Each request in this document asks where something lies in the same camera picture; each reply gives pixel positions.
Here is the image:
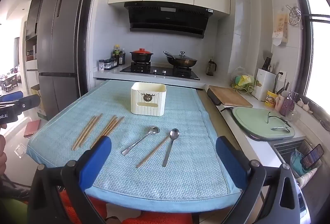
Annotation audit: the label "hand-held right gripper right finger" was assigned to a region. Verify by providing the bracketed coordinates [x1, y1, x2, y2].
[215, 136, 310, 224]

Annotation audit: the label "black glass gas hob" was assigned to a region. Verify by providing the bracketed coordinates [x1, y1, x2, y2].
[120, 62, 200, 81]

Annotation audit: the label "yellow cap sauce bottle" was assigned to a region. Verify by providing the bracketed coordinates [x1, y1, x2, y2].
[113, 45, 121, 65]

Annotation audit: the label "cardboard box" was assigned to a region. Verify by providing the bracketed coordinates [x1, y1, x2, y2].
[30, 84, 48, 121]

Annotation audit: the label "spice jar set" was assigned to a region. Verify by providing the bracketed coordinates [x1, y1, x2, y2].
[104, 58, 119, 71]

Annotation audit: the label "white knife block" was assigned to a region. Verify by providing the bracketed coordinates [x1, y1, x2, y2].
[253, 68, 278, 101]

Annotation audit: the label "dark glass jug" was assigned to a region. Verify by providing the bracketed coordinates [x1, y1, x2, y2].
[206, 59, 217, 76]

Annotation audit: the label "basket with yellow green bags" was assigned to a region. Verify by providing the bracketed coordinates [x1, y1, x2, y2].
[230, 67, 263, 92]

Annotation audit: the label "green cutting board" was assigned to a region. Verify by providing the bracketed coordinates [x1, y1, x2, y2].
[231, 107, 296, 141]

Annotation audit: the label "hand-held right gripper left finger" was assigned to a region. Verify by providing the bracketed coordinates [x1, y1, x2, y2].
[27, 136, 112, 224]

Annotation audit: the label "red book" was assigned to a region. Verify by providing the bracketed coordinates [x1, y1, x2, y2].
[23, 119, 41, 138]

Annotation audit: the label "black eyeglasses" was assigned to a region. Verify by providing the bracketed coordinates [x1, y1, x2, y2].
[267, 111, 291, 128]

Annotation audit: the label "black wok with glass lid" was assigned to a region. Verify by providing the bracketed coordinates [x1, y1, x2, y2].
[163, 51, 198, 68]

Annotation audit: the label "garlic bulbs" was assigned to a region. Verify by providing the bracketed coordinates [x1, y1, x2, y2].
[297, 98, 310, 111]

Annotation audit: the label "hanging metal steamer rack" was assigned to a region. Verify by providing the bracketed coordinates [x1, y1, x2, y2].
[286, 5, 303, 27]

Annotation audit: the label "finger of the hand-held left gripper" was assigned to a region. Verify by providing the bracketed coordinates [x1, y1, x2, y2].
[12, 95, 42, 113]
[0, 91, 24, 104]

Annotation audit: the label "grey refrigerator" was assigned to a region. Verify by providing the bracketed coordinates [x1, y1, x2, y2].
[37, 0, 88, 121]

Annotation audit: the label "steel spoon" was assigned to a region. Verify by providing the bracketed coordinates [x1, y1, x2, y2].
[122, 126, 160, 156]
[162, 128, 180, 168]

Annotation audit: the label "steel sink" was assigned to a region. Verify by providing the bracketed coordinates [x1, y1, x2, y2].
[271, 136, 326, 179]

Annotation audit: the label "pink soap bottle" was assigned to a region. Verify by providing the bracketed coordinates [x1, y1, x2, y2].
[279, 90, 295, 117]

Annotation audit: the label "wooden cutting board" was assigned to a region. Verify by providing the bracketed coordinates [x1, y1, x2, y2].
[208, 85, 253, 108]

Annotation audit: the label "green cloth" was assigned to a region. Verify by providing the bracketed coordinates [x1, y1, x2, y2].
[0, 198, 29, 224]

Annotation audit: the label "person's left hand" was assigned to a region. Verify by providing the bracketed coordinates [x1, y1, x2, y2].
[0, 134, 8, 174]

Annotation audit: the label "hanging printed pouch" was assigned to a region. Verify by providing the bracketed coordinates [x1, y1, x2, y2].
[272, 13, 289, 46]

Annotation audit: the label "dark wall cupboard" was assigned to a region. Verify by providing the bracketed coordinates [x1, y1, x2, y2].
[24, 0, 46, 62]

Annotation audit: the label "light blue textured mat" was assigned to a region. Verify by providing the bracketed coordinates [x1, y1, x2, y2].
[26, 80, 241, 213]

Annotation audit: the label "black range hood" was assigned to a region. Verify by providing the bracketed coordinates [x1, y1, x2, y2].
[124, 2, 214, 39]

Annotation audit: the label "yellow printed cup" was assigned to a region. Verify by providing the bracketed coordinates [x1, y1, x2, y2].
[266, 90, 279, 107]

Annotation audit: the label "dark window frame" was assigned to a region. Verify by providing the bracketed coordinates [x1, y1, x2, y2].
[291, 0, 330, 114]

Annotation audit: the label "distant dining table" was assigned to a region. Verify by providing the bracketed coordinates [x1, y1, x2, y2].
[0, 73, 19, 94]

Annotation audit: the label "smartphone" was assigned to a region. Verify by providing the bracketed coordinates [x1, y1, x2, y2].
[301, 144, 325, 169]

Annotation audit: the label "cream ribbed utensil holder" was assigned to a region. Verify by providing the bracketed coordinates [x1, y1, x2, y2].
[130, 82, 167, 116]

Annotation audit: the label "teal cloth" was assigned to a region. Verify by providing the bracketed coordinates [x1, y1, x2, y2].
[290, 150, 305, 176]

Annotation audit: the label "black clay pot red lid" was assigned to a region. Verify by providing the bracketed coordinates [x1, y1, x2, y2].
[130, 48, 154, 63]

